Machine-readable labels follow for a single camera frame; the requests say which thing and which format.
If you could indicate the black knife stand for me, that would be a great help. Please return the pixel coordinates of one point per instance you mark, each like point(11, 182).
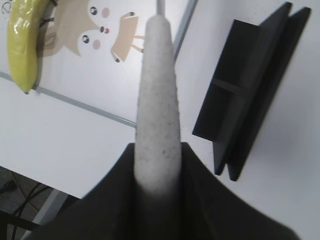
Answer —
point(249, 71)

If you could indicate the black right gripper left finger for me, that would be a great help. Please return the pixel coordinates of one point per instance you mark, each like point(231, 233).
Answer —
point(107, 212)

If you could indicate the yellow plastic banana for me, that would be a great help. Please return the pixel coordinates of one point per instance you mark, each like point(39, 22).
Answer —
point(22, 34)

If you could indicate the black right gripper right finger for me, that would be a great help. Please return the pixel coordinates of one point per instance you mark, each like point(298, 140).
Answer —
point(210, 211)

